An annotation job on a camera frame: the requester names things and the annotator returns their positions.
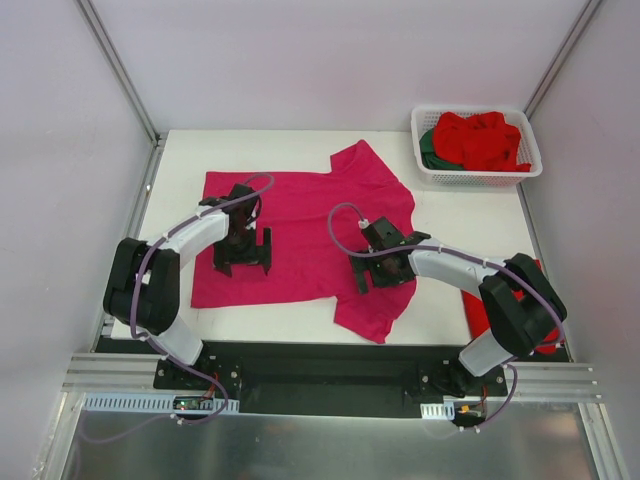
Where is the pink t shirt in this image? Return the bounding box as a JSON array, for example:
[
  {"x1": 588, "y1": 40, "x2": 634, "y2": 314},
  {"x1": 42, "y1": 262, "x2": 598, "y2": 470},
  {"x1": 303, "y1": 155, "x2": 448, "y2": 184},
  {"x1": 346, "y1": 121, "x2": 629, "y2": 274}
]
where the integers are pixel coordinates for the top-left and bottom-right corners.
[{"x1": 191, "y1": 140, "x2": 416, "y2": 344}]

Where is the white plastic laundry basket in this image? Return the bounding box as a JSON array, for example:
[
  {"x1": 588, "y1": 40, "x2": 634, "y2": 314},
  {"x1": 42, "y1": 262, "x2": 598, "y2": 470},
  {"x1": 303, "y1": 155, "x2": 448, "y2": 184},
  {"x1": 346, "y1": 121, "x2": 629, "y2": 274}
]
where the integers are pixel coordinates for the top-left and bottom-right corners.
[{"x1": 410, "y1": 105, "x2": 543, "y2": 188}]

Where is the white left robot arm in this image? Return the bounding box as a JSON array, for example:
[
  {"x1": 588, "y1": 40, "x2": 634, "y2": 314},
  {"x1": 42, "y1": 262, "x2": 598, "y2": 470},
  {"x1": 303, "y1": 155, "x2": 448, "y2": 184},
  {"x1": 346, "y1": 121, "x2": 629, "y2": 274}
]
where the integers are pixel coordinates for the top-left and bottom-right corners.
[{"x1": 103, "y1": 174, "x2": 274, "y2": 399}]

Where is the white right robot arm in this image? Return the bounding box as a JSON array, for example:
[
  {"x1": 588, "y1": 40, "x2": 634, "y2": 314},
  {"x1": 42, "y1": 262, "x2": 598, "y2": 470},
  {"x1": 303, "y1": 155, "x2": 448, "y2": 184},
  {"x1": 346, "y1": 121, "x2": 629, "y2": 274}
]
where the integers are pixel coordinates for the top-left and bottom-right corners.
[{"x1": 349, "y1": 217, "x2": 567, "y2": 398}]

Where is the folded red t shirt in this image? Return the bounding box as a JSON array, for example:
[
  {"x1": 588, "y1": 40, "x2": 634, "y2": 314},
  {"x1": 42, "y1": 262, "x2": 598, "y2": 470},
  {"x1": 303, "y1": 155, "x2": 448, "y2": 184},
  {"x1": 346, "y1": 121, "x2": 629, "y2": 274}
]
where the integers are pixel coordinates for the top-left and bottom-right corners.
[{"x1": 462, "y1": 253, "x2": 567, "y2": 358}]

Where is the green t shirt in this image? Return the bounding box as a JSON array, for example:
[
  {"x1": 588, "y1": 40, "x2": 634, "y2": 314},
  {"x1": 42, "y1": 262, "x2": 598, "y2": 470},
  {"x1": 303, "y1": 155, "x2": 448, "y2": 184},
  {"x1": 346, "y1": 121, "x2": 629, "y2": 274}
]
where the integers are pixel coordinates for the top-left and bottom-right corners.
[{"x1": 419, "y1": 128, "x2": 464, "y2": 171}]

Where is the red crumpled t shirt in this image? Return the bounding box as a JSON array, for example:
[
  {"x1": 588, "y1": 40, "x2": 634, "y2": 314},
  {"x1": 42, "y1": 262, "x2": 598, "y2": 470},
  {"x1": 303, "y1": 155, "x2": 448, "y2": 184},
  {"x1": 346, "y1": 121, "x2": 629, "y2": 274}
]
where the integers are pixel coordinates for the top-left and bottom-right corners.
[{"x1": 434, "y1": 111, "x2": 532, "y2": 173}]

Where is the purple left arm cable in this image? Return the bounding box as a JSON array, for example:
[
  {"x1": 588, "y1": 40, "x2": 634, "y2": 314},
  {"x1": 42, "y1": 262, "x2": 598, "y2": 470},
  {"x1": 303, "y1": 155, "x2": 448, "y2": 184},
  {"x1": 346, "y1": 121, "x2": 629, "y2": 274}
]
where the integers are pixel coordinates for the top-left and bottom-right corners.
[{"x1": 78, "y1": 173, "x2": 276, "y2": 443}]

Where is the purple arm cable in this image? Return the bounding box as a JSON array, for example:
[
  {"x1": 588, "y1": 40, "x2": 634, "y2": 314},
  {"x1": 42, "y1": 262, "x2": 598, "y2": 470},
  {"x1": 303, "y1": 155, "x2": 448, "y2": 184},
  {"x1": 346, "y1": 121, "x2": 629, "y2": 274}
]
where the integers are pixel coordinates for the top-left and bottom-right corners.
[
  {"x1": 328, "y1": 202, "x2": 569, "y2": 428},
  {"x1": 78, "y1": 173, "x2": 276, "y2": 443}
]

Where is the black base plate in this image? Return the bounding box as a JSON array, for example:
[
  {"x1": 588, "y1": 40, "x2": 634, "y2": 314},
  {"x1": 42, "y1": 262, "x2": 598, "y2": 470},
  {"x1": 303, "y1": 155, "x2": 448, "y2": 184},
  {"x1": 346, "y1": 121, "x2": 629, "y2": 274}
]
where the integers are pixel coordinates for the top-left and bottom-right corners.
[{"x1": 95, "y1": 337, "x2": 573, "y2": 419}]

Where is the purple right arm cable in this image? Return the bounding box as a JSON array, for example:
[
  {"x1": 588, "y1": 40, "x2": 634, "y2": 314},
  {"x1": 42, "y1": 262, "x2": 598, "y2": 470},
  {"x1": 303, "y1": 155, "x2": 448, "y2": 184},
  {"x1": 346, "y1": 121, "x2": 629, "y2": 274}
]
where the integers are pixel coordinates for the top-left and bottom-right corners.
[{"x1": 328, "y1": 202, "x2": 569, "y2": 428}]

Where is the aluminium frame rail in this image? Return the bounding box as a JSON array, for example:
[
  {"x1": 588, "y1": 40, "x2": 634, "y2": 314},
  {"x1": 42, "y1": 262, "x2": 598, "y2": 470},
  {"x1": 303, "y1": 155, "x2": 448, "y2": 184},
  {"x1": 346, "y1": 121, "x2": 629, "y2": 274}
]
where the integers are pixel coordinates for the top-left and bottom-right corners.
[{"x1": 63, "y1": 353, "x2": 604, "y2": 418}]

